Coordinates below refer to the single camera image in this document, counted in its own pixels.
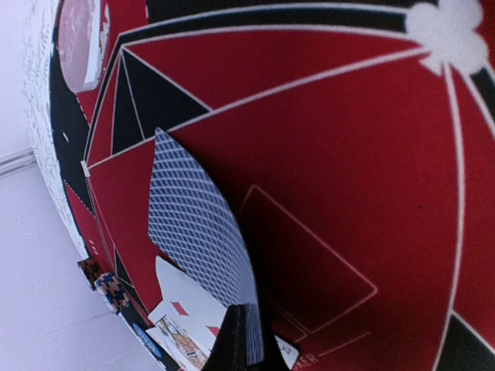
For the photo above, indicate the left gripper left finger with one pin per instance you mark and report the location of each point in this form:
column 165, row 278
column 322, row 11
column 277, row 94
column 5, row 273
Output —
column 229, row 352

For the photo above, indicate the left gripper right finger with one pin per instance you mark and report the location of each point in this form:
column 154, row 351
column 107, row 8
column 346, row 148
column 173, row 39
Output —
column 273, row 360

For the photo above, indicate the blue small blind button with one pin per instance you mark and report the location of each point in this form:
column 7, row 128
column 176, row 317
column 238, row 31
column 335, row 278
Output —
column 149, row 344

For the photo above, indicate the ace of diamonds card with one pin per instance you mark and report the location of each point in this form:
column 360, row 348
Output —
column 289, row 353

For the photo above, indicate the round red black poker mat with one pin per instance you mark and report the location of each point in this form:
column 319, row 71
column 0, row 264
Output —
column 353, row 142

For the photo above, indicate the blue white chip stack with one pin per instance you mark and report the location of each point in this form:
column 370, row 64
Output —
column 112, row 293

